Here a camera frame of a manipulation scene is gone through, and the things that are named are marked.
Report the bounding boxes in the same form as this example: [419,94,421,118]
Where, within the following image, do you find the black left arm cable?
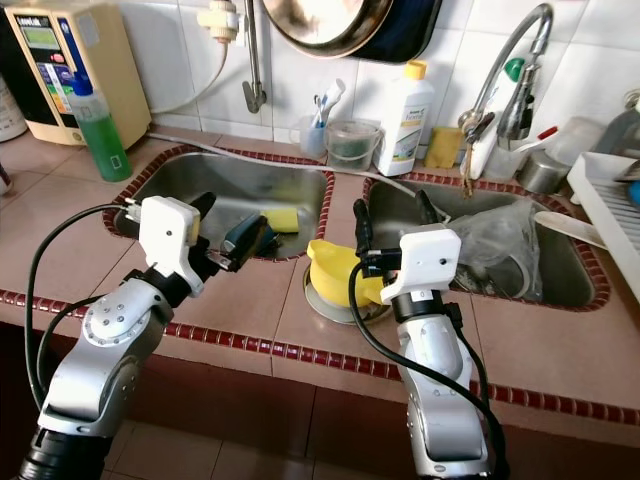
[25,203,146,406]

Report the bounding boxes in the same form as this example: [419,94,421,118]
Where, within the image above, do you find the clear plastic jug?
[555,117,611,166]

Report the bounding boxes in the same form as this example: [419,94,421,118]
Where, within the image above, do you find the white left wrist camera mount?
[138,195,203,296]

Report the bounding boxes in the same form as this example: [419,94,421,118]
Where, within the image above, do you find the beige water ioniser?
[2,3,151,148]

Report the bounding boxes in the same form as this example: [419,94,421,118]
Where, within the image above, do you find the hanging metal wok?
[260,0,444,63]

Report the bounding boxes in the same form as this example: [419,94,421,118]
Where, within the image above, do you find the white blue toothbrush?
[310,78,346,129]

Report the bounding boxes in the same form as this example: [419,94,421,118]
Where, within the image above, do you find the chrome gooseneck faucet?
[458,3,556,196]

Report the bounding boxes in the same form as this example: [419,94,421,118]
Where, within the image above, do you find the dark yellow scouring sponge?
[422,127,464,169]

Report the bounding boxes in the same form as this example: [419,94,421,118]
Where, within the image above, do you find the stainless steel bowl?
[600,100,640,156]

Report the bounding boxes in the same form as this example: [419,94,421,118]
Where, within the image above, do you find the chrome wall tap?
[242,0,268,114]

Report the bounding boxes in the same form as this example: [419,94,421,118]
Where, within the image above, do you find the stainless steel plate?
[303,265,391,326]

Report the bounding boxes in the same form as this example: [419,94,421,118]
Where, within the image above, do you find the white bottle yellow cap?
[373,60,436,178]

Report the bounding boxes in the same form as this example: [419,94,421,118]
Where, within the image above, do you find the dark blue mug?
[223,212,283,261]

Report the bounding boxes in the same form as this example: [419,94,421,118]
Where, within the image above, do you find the white plastic jar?
[0,75,26,141]

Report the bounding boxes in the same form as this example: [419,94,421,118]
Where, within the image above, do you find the clear plastic bag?
[445,200,546,299]

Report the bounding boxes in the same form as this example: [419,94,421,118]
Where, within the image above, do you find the white dish rack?
[568,152,640,276]

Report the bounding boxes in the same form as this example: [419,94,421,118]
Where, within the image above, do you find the clear toothbrush cup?
[292,115,326,161]

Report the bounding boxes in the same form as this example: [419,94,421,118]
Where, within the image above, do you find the stainless steel cup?
[518,150,573,196]

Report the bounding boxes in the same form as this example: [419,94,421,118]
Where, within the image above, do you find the clear plastic utensil cup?
[510,125,561,166]

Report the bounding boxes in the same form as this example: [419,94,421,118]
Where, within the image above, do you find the yellow plastic bowl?
[305,238,391,309]

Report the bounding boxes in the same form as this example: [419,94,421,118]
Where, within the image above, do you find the white water hose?
[145,130,441,221]

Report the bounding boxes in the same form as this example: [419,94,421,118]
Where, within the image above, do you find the white bottle green cap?
[470,57,531,181]

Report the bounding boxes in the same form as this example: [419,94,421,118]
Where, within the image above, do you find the green dish soap bottle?
[72,72,133,184]

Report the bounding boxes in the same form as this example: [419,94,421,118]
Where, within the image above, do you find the white water valve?
[198,0,241,46]

